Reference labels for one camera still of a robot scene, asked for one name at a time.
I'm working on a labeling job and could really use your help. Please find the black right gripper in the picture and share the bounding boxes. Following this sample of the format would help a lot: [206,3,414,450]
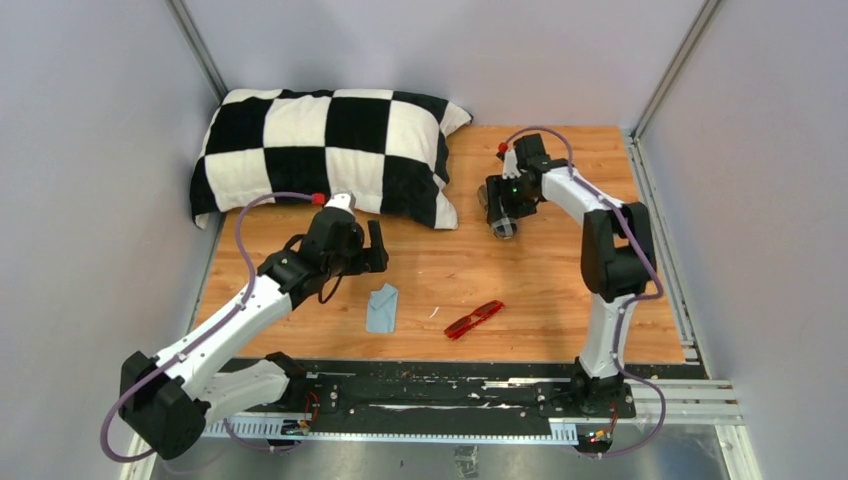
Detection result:
[487,172,538,224]

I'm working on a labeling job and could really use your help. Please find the beige plaid glasses case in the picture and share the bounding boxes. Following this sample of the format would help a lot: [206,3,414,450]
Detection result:
[477,185,517,240]

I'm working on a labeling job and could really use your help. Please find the light blue cleaning cloth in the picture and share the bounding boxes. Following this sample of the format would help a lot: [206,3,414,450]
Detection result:
[365,283,398,334]

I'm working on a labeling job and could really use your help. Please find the red sunglasses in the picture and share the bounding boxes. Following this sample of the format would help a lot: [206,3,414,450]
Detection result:
[443,300,505,340]

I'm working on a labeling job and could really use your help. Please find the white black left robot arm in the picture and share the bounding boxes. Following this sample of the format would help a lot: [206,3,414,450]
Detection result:
[101,206,389,460]

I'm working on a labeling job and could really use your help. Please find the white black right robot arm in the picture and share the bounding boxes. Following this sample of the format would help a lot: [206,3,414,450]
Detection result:
[478,128,659,418]

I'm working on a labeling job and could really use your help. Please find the black and white checkered pillow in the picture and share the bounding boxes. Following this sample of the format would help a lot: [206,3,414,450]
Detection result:
[189,89,473,230]

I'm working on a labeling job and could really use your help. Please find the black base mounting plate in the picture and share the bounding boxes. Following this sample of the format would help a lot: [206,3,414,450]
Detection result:
[218,357,709,439]

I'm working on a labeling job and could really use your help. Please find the aluminium rail frame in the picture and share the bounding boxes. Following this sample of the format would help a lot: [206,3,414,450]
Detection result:
[201,378,759,479]

